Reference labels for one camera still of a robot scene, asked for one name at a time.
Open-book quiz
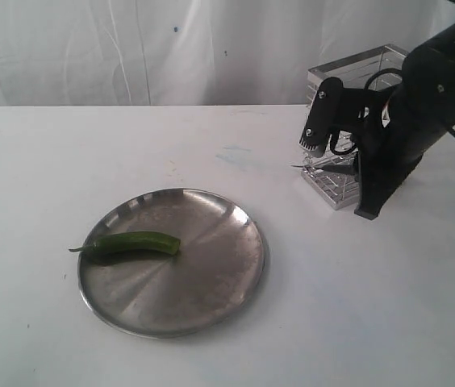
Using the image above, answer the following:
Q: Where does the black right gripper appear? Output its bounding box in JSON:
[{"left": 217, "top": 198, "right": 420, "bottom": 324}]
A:
[{"left": 352, "top": 90, "right": 424, "bottom": 220}]

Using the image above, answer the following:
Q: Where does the black handled knife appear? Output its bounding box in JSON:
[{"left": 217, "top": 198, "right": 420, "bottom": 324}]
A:
[{"left": 291, "top": 163, "right": 357, "bottom": 176}]

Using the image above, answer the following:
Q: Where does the green cucumber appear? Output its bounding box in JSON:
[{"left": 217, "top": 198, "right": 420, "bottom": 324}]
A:
[{"left": 69, "top": 231, "right": 181, "bottom": 256}]

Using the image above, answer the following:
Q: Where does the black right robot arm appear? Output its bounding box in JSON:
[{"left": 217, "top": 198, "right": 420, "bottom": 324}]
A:
[{"left": 355, "top": 24, "right": 455, "bottom": 220}]

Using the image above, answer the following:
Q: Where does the round steel plate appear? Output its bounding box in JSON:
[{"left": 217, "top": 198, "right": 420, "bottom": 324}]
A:
[{"left": 77, "top": 188, "right": 269, "bottom": 338}]

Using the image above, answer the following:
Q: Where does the white backdrop curtain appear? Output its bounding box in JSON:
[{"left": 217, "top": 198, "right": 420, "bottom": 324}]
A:
[{"left": 0, "top": 0, "right": 455, "bottom": 106}]

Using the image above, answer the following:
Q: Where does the chrome wire utensil holder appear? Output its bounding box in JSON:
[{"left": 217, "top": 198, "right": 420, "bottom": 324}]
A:
[{"left": 301, "top": 44, "right": 408, "bottom": 210}]

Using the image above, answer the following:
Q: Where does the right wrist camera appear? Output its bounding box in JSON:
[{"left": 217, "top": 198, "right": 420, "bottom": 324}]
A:
[{"left": 299, "top": 77, "right": 375, "bottom": 158}]

